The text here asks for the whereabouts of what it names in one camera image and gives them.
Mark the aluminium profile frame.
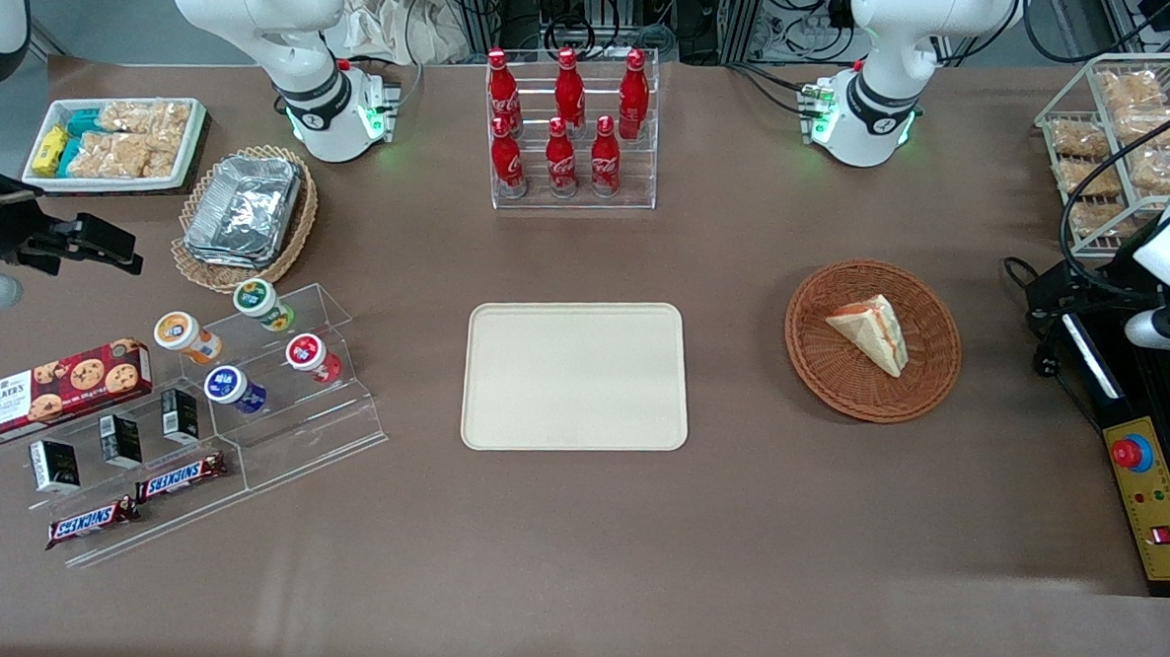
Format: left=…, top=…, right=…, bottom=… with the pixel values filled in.
left=439, top=0, right=857, bottom=73

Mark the red lid gum jar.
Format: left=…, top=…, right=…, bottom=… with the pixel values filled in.
left=283, top=332, right=344, bottom=385

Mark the black cable with plug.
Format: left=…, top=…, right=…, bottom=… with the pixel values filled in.
left=995, top=255, right=1112, bottom=431

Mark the orange lid gum jar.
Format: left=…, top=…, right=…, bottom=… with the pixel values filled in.
left=152, top=311, right=223, bottom=366

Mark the black control box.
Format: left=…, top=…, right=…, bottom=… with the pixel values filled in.
left=1046, top=310, right=1170, bottom=599

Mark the white rectangular snack tray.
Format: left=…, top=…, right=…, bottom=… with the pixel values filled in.
left=22, top=90, right=209, bottom=200

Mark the brown wicker basket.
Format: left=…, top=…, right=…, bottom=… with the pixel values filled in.
left=780, top=255, right=966, bottom=427

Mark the clear rice cracker bag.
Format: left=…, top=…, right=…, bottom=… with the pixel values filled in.
left=66, top=130, right=182, bottom=183
left=100, top=98, right=193, bottom=142

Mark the clear acrylic tiered stand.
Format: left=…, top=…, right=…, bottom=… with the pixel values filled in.
left=22, top=270, right=396, bottom=583

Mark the light wicker basket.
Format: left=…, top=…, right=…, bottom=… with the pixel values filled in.
left=169, top=141, right=322, bottom=298

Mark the small black carton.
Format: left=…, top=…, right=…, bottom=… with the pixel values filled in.
left=160, top=388, right=204, bottom=445
left=96, top=413, right=146, bottom=471
left=27, top=439, right=84, bottom=496

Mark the black arm base cable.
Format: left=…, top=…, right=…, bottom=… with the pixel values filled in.
left=723, top=60, right=825, bottom=118

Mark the red Coca-Cola bottle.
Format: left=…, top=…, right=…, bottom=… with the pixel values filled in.
left=552, top=47, right=589, bottom=132
left=589, top=114, right=623, bottom=197
left=483, top=48, right=527, bottom=139
left=617, top=48, right=652, bottom=142
left=488, top=115, right=531, bottom=200
left=544, top=116, right=580, bottom=198

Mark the blue lid gum jar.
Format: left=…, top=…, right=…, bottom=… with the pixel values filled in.
left=203, top=364, right=270, bottom=415

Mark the beige plastic tray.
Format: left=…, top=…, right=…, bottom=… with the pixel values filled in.
left=460, top=294, right=695, bottom=461

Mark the clear acrylic bottle rack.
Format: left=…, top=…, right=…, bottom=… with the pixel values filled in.
left=479, top=42, right=663, bottom=217

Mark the yellow emergency stop panel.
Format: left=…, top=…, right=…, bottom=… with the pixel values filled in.
left=1095, top=415, right=1170, bottom=582

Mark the Snickers chocolate bar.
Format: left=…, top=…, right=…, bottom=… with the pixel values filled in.
left=45, top=491, right=141, bottom=554
left=133, top=447, right=229, bottom=508

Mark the red Walkers cookie box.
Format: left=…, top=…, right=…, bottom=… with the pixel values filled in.
left=0, top=332, right=156, bottom=456

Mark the triangular wrapped sandwich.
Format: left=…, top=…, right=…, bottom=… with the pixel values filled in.
left=822, top=292, right=912, bottom=379

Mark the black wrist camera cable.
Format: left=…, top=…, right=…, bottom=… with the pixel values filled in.
left=1057, top=93, right=1170, bottom=298

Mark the green lid gum jar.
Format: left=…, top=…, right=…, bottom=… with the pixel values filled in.
left=232, top=276, right=297, bottom=333

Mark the aluminium foil tray stack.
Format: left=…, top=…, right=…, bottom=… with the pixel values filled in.
left=183, top=153, right=304, bottom=270

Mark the white wire shelf rack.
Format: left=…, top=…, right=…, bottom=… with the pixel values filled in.
left=1029, top=47, right=1170, bottom=262

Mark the yellow snack packet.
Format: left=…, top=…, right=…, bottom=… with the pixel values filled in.
left=31, top=124, right=70, bottom=180

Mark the crumpled beige paper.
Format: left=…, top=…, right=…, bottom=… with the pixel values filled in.
left=332, top=0, right=474, bottom=68

